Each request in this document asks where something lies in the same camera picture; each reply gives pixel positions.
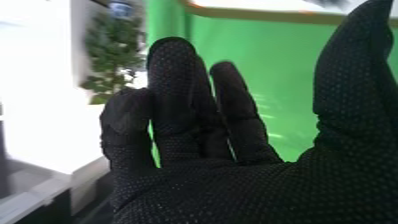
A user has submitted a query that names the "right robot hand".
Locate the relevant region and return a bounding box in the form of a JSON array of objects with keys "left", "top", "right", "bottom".
[{"left": 97, "top": 0, "right": 398, "bottom": 224}]

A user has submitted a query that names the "green plant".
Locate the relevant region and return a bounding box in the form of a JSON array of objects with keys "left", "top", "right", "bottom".
[{"left": 77, "top": 12, "right": 148, "bottom": 106}]

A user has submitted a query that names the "white sheet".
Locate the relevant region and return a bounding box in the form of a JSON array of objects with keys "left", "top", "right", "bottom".
[{"left": 191, "top": 0, "right": 356, "bottom": 16}]

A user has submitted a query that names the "blue and white vase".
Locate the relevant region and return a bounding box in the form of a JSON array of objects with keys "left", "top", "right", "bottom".
[{"left": 106, "top": 0, "right": 136, "bottom": 18}]

